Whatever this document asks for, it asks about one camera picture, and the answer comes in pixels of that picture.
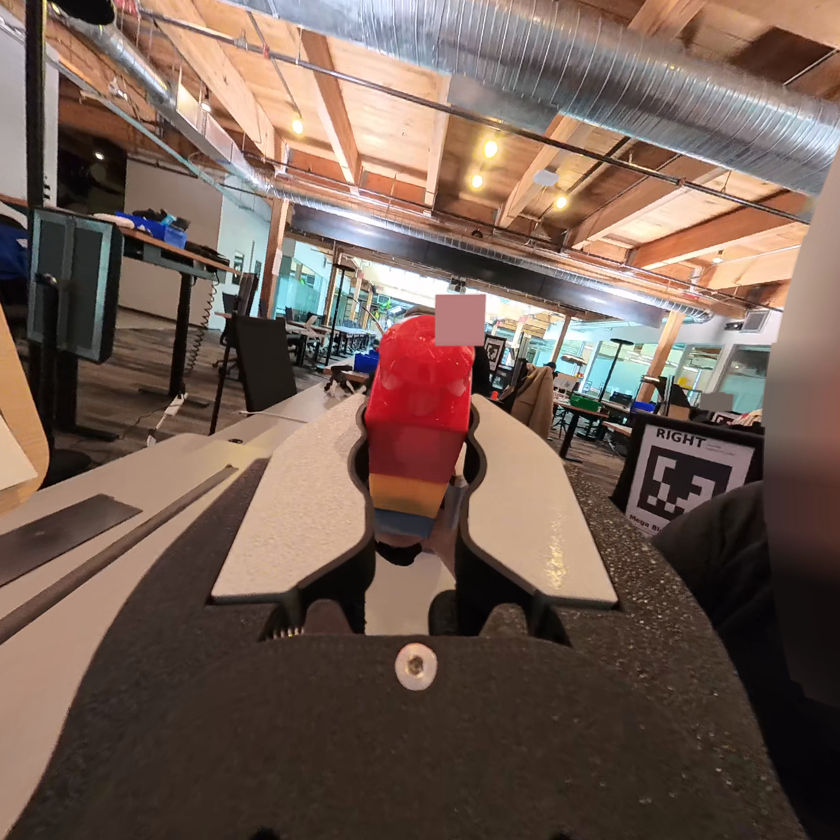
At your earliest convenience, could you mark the printed instruction sheet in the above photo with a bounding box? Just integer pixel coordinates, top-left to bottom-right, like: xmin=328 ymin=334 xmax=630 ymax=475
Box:
xmin=0 ymin=413 xmax=38 ymax=491

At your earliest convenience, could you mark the black chair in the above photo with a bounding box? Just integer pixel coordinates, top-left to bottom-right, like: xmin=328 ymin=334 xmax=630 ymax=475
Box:
xmin=233 ymin=315 xmax=301 ymax=414

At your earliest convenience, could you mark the brown coat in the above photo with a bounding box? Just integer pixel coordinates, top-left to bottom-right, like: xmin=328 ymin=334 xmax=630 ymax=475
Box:
xmin=511 ymin=364 xmax=556 ymax=441

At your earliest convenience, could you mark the silver ventilation duct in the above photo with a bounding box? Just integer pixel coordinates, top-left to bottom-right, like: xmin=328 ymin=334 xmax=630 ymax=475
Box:
xmin=217 ymin=0 xmax=840 ymax=198

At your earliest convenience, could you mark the person's right hand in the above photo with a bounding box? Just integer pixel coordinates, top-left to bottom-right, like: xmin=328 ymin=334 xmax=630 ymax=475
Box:
xmin=377 ymin=525 xmax=460 ymax=578

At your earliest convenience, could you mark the person's black shirt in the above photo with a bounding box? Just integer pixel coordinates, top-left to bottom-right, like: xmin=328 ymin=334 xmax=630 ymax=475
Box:
xmin=653 ymin=482 xmax=775 ymax=788

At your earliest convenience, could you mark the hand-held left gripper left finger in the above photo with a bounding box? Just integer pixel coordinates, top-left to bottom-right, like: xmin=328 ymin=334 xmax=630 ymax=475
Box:
xmin=211 ymin=394 xmax=378 ymax=618

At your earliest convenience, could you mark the black floor lamp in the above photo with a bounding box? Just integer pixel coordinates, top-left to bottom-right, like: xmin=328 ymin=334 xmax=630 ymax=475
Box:
xmin=596 ymin=338 xmax=635 ymax=403

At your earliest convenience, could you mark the black rectangular pad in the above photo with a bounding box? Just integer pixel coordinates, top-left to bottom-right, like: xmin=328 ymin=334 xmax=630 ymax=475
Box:
xmin=0 ymin=493 xmax=143 ymax=588

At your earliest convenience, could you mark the orange mega block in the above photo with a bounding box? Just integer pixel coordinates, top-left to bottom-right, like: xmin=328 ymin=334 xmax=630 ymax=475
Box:
xmin=369 ymin=472 xmax=442 ymax=517

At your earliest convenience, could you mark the black white pattern sign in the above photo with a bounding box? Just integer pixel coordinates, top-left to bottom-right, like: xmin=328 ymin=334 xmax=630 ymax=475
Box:
xmin=612 ymin=412 xmax=766 ymax=540

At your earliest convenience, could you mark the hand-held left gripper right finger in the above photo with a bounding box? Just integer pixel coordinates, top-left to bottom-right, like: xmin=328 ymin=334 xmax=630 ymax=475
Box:
xmin=458 ymin=394 xmax=619 ymax=621

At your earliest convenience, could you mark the red mega block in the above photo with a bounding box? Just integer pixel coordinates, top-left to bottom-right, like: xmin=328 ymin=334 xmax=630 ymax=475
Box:
xmin=364 ymin=315 xmax=475 ymax=479

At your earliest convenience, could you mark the wooden standing desk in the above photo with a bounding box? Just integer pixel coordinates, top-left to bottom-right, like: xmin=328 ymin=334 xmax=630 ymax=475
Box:
xmin=0 ymin=197 xmax=242 ymax=403

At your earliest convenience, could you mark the wooden display board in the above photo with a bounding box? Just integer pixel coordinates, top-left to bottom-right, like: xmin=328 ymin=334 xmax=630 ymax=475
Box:
xmin=0 ymin=302 xmax=51 ymax=516

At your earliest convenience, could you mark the blue mega block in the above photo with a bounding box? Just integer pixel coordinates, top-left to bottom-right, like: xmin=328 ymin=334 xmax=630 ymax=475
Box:
xmin=374 ymin=511 xmax=435 ymax=537

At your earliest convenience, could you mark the blue jacket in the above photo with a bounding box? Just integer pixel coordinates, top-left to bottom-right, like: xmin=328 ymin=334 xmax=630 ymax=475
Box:
xmin=0 ymin=223 xmax=31 ymax=284

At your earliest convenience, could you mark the coiled black cable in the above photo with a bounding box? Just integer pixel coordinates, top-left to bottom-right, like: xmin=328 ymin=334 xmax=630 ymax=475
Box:
xmin=187 ymin=281 xmax=219 ymax=373

